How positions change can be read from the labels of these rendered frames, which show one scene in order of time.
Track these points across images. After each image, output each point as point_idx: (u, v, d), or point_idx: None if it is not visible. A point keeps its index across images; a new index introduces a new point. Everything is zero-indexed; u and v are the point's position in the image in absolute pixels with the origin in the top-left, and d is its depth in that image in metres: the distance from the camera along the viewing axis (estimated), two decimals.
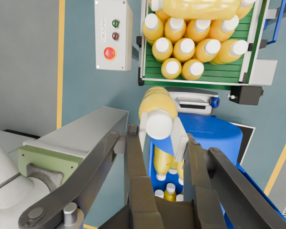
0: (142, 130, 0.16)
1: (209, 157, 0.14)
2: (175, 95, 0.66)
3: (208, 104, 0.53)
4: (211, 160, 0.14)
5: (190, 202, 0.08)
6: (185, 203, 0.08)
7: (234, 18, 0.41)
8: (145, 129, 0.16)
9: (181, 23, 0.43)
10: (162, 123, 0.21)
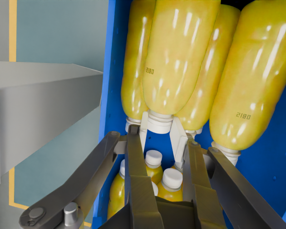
0: (143, 130, 0.16)
1: (208, 157, 0.14)
2: None
3: None
4: (210, 160, 0.14)
5: (190, 202, 0.08)
6: (185, 203, 0.08)
7: None
8: (146, 129, 0.16)
9: None
10: (159, 129, 0.23)
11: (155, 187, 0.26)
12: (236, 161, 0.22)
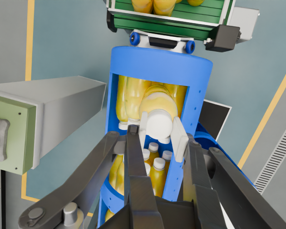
0: (142, 130, 0.16)
1: (209, 157, 0.14)
2: (147, 38, 0.58)
3: (179, 38, 0.46)
4: (211, 160, 0.14)
5: (190, 202, 0.08)
6: (185, 203, 0.08)
7: None
8: (145, 129, 0.16)
9: None
10: None
11: None
12: (168, 140, 0.48)
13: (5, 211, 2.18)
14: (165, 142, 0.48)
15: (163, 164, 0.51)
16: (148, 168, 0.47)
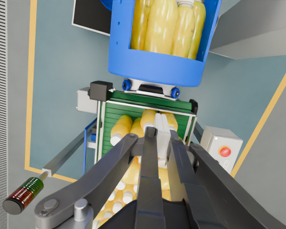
0: (159, 132, 0.16)
1: (189, 153, 0.14)
2: (163, 93, 0.66)
3: (136, 92, 0.54)
4: (192, 155, 0.14)
5: (190, 202, 0.08)
6: (185, 203, 0.08)
7: None
8: (163, 131, 0.16)
9: (160, 163, 0.56)
10: None
11: None
12: None
13: None
14: None
15: None
16: None
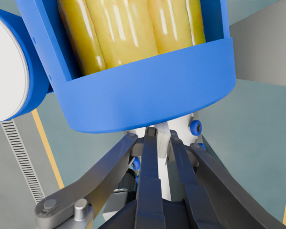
0: (160, 132, 0.16)
1: (189, 153, 0.14)
2: None
3: None
4: (192, 155, 0.14)
5: (190, 202, 0.08)
6: (185, 203, 0.08)
7: None
8: (163, 131, 0.16)
9: None
10: None
11: None
12: None
13: None
14: None
15: None
16: None
